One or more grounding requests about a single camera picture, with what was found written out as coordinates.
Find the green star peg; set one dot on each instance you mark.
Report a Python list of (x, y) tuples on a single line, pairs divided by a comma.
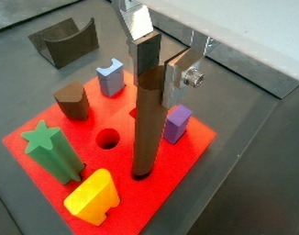
[(50, 149)]

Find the red foam peg board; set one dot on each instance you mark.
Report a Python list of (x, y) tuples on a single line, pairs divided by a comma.
[(103, 141)]

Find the brown rounded triangle peg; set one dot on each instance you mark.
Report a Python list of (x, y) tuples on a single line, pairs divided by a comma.
[(71, 98)]

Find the yellow arch peg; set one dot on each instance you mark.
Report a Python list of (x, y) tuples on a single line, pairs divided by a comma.
[(94, 198)]

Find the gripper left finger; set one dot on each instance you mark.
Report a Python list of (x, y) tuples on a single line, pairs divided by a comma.
[(143, 38)]

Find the light blue notched peg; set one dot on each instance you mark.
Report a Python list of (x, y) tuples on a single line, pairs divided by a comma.
[(111, 78)]

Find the purple rectangular peg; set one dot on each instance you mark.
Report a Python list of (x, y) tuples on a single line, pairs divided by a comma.
[(177, 124)]

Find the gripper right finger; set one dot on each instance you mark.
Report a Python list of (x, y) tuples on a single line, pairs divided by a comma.
[(183, 69)]

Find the black curved fixture stand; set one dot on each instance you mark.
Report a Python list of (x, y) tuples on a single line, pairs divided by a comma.
[(63, 43)]

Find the brown oval cylinder peg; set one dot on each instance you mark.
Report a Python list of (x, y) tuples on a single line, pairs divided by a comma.
[(150, 121)]

